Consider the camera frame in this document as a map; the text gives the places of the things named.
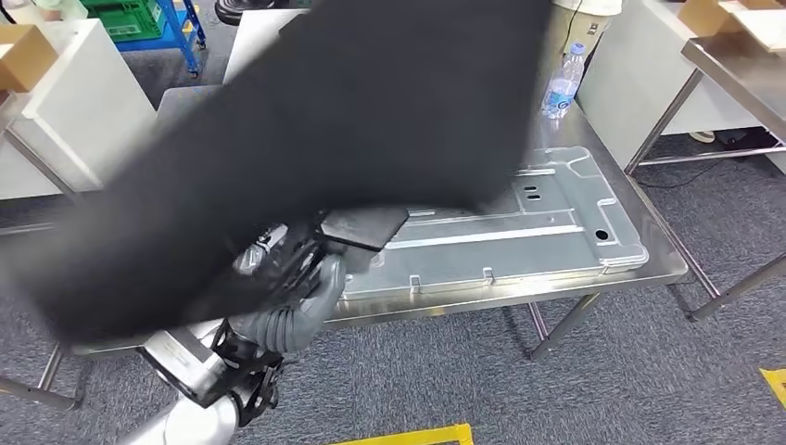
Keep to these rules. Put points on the stamped sheet metal panel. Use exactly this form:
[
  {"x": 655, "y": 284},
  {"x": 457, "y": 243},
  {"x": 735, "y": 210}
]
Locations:
[{"x": 491, "y": 258}]

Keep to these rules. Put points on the clear plastic water bottle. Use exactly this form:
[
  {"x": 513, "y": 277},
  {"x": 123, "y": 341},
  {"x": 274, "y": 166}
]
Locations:
[{"x": 562, "y": 86}]

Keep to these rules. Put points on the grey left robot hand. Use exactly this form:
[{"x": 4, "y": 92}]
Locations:
[{"x": 328, "y": 288}]

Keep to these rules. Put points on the black plastic car panel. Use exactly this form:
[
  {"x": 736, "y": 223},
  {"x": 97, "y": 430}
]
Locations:
[{"x": 307, "y": 123}]

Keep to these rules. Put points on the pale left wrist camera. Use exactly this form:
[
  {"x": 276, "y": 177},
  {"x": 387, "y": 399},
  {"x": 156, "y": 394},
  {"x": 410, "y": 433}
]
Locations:
[{"x": 184, "y": 362}]

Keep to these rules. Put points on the white slipper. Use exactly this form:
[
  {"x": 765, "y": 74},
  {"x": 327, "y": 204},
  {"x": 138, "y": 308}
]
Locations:
[{"x": 703, "y": 137}]

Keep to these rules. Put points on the brown cardboard box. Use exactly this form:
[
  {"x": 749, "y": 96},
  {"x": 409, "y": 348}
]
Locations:
[
  {"x": 24, "y": 58},
  {"x": 700, "y": 15}
]

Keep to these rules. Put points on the green plastic crate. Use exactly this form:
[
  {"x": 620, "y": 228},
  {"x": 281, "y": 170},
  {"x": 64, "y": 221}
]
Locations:
[{"x": 129, "y": 18}]

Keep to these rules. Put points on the stainless steel workbench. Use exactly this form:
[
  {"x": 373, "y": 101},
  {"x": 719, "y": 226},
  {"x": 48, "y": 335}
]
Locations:
[{"x": 583, "y": 135}]

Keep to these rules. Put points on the blue steel shelf rack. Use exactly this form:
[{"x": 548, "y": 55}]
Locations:
[{"x": 184, "y": 37}]

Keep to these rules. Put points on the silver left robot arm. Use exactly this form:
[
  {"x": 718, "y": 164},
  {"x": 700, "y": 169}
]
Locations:
[{"x": 276, "y": 335}]

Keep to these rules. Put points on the steel leg table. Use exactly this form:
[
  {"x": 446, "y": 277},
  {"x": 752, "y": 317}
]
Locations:
[
  {"x": 43, "y": 166},
  {"x": 737, "y": 73}
]

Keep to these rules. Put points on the black round stool base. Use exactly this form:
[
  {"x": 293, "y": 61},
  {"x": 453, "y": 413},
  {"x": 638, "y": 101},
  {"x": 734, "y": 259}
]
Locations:
[{"x": 233, "y": 12}]

